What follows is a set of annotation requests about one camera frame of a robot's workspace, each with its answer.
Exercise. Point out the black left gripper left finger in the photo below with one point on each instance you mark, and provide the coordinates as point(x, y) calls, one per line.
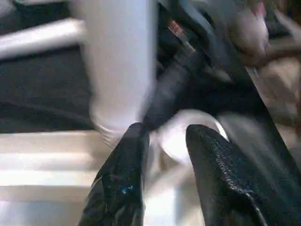
point(120, 183)

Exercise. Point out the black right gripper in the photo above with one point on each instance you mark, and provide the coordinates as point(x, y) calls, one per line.
point(188, 33)

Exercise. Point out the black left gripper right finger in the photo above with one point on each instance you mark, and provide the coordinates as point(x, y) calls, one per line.
point(225, 179)

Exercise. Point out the white plastic table top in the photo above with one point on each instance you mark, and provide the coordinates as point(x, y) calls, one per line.
point(47, 165)

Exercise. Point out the black work mat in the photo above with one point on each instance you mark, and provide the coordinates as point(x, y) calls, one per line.
point(42, 89)

